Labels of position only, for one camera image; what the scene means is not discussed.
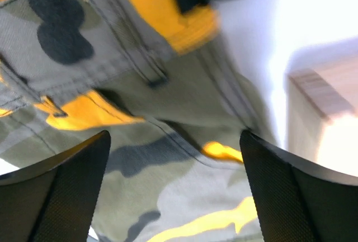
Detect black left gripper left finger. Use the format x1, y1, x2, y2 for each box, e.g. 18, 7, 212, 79
1, 131, 111, 242

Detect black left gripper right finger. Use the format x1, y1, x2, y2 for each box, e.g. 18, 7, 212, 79
240, 130, 357, 242

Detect camouflage yellow green trousers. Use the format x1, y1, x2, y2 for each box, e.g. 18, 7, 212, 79
1, 0, 272, 241

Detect wooden clothes rack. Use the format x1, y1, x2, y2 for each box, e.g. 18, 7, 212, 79
286, 54, 358, 170

